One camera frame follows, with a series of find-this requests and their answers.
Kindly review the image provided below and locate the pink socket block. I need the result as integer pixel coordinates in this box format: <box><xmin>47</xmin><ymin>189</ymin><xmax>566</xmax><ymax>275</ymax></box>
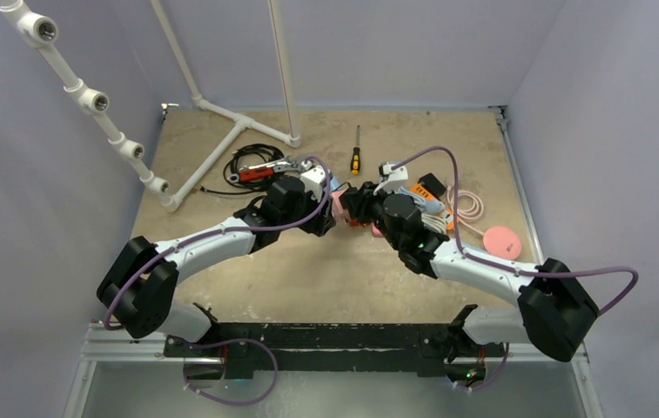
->
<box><xmin>331</xmin><ymin>190</ymin><xmax>351</xmax><ymax>226</ymax></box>

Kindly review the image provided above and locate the orange power strip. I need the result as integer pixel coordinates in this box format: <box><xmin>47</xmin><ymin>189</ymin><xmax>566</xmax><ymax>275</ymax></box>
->
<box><xmin>409</xmin><ymin>184</ymin><xmax>455</xmax><ymax>233</ymax></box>

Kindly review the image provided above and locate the light blue cable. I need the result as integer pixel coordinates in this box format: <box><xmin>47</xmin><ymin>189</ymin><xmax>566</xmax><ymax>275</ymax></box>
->
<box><xmin>398</xmin><ymin>185</ymin><xmax>446</xmax><ymax>216</ymax></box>

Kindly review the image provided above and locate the white cable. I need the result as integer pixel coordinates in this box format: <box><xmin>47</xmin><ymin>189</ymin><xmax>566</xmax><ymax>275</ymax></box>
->
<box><xmin>420</xmin><ymin>212</ymin><xmax>457</xmax><ymax>235</ymax></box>

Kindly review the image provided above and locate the pink cable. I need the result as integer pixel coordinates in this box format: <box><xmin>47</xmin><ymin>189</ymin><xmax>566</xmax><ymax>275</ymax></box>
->
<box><xmin>447</xmin><ymin>183</ymin><xmax>487</xmax><ymax>237</ymax></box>

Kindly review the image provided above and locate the red cube socket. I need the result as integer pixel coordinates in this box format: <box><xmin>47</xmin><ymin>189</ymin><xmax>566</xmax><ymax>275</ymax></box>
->
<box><xmin>347</xmin><ymin>219</ymin><xmax>365</xmax><ymax>227</ymax></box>

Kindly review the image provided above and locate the black power adapter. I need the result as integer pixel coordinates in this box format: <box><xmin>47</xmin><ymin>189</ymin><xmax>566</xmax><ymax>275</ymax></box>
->
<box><xmin>418</xmin><ymin>172</ymin><xmax>447</xmax><ymax>199</ymax></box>

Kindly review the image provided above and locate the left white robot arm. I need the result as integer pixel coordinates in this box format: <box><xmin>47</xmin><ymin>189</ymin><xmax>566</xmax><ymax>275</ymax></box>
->
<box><xmin>96</xmin><ymin>173</ymin><xmax>335</xmax><ymax>356</ymax></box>

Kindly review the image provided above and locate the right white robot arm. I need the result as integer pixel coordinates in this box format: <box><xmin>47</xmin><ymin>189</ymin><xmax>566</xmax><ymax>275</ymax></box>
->
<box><xmin>340</xmin><ymin>182</ymin><xmax>599</xmax><ymax>362</ymax></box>

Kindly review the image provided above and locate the pink square small box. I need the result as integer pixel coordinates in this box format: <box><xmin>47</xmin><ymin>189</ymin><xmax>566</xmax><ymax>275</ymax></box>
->
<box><xmin>371</xmin><ymin>225</ymin><xmax>384</xmax><ymax>238</ymax></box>

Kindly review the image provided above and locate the yellow black screwdriver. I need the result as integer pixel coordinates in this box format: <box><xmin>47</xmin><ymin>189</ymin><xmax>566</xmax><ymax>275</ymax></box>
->
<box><xmin>350</xmin><ymin>125</ymin><xmax>361</xmax><ymax>175</ymax></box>

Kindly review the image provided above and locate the pink round disc charger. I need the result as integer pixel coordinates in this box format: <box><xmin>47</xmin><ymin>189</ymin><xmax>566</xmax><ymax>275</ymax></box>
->
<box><xmin>482</xmin><ymin>226</ymin><xmax>522</xmax><ymax>260</ymax></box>

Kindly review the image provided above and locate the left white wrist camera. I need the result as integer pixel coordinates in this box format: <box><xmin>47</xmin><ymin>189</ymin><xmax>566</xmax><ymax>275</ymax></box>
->
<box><xmin>299</xmin><ymin>165</ymin><xmax>329</xmax><ymax>201</ymax></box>

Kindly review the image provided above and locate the coiled black cable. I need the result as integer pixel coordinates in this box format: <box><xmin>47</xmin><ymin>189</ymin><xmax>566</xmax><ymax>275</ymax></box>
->
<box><xmin>198</xmin><ymin>143</ymin><xmax>287</xmax><ymax>198</ymax></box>

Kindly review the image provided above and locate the red handled adjustable wrench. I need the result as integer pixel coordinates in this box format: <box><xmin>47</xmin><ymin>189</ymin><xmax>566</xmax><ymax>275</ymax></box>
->
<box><xmin>227</xmin><ymin>157</ymin><xmax>305</xmax><ymax>184</ymax></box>

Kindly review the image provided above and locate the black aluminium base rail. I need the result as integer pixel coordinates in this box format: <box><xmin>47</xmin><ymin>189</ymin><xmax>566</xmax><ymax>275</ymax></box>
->
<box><xmin>82</xmin><ymin>321</ymin><xmax>589</xmax><ymax>379</ymax></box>

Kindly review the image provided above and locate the white PVC pipe frame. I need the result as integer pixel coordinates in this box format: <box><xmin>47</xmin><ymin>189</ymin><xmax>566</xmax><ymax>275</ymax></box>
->
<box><xmin>0</xmin><ymin>1</ymin><xmax>301</xmax><ymax>212</ymax></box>

